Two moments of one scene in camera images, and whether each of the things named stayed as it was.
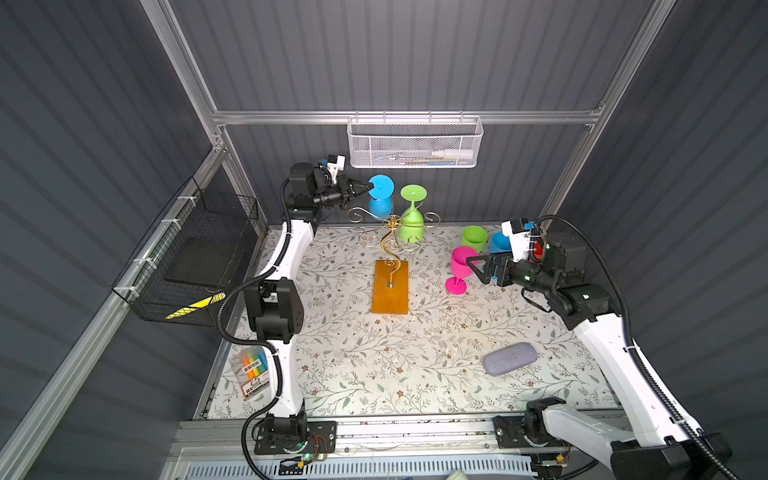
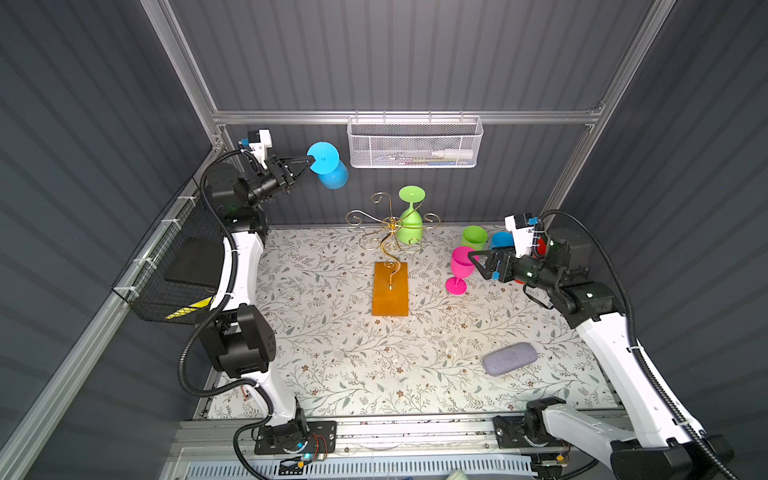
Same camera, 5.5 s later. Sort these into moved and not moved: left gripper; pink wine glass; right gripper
Moved: left gripper
Not moved: pink wine glass; right gripper
